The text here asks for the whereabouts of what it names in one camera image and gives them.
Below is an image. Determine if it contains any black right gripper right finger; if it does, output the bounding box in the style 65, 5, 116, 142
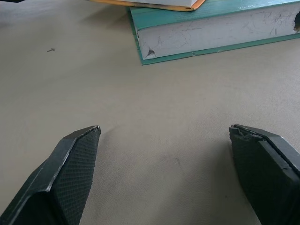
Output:
228, 124, 300, 225

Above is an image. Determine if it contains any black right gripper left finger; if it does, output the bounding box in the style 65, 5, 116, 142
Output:
0, 125, 101, 225

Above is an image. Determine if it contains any thick green hardcover book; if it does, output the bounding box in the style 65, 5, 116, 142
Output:
127, 0, 300, 66

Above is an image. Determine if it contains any orange cover book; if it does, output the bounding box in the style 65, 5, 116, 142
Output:
90, 0, 207, 12

